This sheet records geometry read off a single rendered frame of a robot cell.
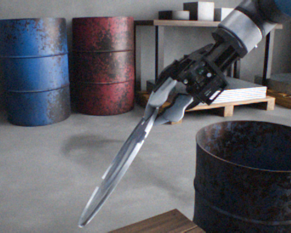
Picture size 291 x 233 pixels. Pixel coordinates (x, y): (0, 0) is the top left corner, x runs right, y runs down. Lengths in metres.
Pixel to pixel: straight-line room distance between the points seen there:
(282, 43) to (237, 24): 4.29
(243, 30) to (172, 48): 3.15
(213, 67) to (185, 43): 3.25
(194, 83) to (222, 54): 0.07
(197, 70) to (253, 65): 3.96
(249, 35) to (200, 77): 0.11
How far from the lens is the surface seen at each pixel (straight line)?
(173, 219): 0.80
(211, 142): 1.12
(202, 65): 0.53
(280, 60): 4.87
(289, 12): 0.49
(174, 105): 0.58
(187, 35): 3.77
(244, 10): 0.56
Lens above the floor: 0.82
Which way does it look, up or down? 18 degrees down
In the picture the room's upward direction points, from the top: straight up
